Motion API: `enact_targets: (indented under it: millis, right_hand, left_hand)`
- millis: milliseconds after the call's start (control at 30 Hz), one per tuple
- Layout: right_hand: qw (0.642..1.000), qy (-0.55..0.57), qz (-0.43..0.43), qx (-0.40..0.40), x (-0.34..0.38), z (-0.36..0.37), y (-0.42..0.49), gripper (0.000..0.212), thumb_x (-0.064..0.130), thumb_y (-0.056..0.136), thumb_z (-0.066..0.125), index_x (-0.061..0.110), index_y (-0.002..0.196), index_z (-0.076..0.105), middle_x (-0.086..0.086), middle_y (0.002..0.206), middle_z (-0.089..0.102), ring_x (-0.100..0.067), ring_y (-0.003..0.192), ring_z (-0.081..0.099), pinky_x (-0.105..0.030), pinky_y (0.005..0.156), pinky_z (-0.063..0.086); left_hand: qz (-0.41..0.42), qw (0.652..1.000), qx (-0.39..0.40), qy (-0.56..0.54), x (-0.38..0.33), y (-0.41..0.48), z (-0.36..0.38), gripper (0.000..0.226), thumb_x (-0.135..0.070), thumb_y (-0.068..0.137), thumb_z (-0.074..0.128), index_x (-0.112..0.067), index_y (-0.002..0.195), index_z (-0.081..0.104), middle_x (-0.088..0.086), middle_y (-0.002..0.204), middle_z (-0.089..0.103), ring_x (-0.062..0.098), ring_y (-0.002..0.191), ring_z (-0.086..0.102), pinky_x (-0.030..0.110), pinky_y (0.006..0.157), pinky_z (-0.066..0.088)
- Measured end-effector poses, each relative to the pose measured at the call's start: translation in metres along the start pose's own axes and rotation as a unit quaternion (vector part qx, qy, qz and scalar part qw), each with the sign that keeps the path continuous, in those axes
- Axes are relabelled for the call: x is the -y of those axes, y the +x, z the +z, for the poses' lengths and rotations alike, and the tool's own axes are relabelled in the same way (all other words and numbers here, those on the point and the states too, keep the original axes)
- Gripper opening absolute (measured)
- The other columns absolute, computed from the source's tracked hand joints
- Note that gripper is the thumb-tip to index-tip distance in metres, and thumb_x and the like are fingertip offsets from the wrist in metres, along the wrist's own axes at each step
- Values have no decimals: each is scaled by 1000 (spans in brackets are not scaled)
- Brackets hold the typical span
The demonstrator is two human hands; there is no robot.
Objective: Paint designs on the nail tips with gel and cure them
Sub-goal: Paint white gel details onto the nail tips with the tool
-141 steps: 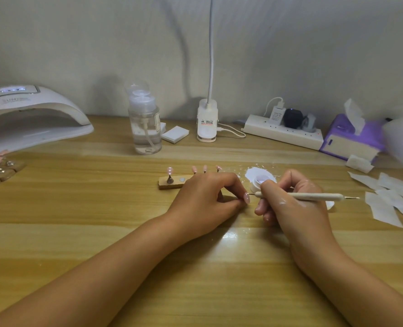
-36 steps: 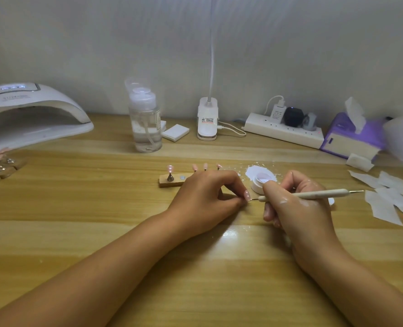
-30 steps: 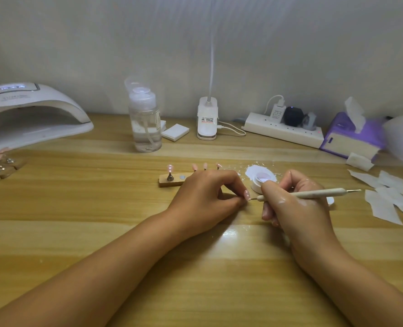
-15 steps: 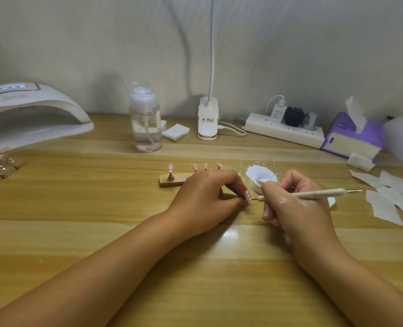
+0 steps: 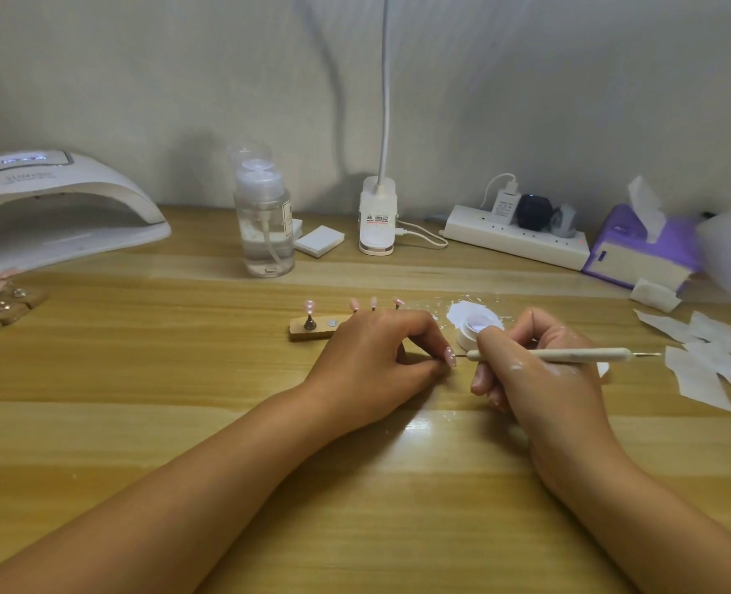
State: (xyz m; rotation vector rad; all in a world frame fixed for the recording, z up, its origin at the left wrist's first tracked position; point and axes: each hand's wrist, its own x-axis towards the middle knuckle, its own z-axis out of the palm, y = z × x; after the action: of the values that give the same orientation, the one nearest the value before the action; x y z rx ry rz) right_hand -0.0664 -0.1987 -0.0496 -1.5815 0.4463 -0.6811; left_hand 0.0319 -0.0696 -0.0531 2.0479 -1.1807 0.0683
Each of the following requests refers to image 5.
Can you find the white dotting pen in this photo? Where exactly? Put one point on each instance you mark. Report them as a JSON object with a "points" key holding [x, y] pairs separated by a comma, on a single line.
{"points": [[588, 355]]}

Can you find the person's left thumb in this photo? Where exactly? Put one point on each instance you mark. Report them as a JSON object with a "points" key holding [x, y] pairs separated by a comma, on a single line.
{"points": [[424, 372]]}

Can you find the white gel jar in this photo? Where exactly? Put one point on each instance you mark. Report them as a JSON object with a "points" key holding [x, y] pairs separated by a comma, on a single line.
{"points": [[473, 318]]}

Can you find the clear pump bottle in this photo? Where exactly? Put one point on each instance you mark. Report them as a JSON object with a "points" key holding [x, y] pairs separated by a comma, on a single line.
{"points": [[265, 228]]}

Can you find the black plug adapter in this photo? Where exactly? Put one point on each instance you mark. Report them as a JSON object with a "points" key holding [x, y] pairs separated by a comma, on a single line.
{"points": [[533, 211]]}

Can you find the white nail curing lamp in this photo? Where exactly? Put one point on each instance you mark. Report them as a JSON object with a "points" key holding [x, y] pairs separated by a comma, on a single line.
{"points": [[68, 197]]}

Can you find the person's right thumb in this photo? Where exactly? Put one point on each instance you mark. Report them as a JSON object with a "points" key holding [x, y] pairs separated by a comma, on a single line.
{"points": [[492, 376]]}

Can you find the white gooseneck desk lamp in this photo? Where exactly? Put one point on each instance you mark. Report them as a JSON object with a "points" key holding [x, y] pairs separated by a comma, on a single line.
{"points": [[377, 222]]}

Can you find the person's left hand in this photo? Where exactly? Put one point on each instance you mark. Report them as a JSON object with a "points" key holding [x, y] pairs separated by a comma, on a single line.
{"points": [[365, 364]]}

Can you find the white power strip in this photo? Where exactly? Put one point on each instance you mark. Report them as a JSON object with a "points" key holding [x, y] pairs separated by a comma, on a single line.
{"points": [[514, 241]]}

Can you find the grey plug adapter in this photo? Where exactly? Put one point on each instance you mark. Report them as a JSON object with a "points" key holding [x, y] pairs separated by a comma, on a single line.
{"points": [[565, 220]]}

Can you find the purple tissue box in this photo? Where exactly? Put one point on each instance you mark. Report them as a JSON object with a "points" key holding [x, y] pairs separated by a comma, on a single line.
{"points": [[637, 256]]}

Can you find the person's right hand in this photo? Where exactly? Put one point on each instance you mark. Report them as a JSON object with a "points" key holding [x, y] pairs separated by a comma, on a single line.
{"points": [[557, 402]]}

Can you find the person's right forearm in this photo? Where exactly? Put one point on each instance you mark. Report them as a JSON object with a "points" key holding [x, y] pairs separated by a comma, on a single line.
{"points": [[656, 532]]}

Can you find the small white flat box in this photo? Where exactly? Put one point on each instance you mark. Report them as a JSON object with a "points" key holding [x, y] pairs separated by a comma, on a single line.
{"points": [[319, 241]]}

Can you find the pink nail tip on stand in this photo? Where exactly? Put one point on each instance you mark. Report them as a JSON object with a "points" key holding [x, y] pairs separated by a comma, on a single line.
{"points": [[309, 315]]}

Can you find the white tissue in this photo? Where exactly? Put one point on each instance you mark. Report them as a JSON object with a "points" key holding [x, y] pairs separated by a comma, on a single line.
{"points": [[645, 207]]}

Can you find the person's left forearm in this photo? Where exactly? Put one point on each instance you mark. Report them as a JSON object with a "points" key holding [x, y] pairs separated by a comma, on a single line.
{"points": [[173, 501]]}

